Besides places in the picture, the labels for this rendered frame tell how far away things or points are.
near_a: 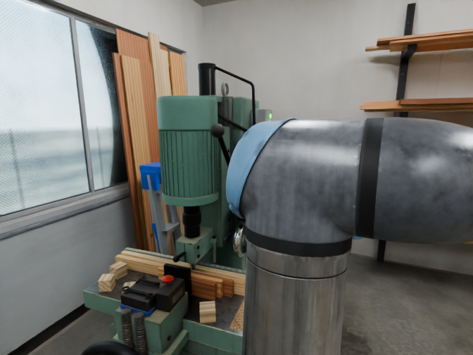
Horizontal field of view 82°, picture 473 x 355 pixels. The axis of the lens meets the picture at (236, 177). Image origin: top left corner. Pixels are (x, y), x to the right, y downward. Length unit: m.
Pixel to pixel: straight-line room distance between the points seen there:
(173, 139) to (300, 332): 0.60
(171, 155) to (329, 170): 0.59
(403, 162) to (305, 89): 2.84
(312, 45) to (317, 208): 2.91
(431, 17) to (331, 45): 0.81
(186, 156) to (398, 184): 0.61
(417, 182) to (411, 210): 0.02
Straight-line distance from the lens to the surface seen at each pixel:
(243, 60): 3.31
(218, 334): 0.84
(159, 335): 0.79
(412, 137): 0.26
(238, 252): 0.96
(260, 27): 3.32
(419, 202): 0.25
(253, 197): 0.27
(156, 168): 1.73
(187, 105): 0.75
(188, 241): 0.89
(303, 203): 0.25
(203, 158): 0.78
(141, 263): 1.08
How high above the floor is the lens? 1.44
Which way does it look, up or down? 12 degrees down
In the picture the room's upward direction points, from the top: straight up
